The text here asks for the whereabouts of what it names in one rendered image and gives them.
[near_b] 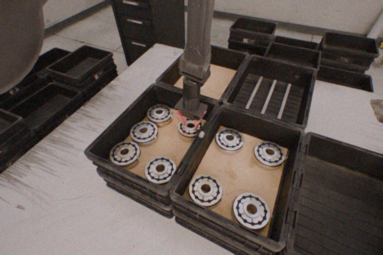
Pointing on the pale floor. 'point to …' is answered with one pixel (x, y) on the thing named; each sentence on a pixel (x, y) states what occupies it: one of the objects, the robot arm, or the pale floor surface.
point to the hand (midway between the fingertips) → (190, 124)
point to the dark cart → (149, 25)
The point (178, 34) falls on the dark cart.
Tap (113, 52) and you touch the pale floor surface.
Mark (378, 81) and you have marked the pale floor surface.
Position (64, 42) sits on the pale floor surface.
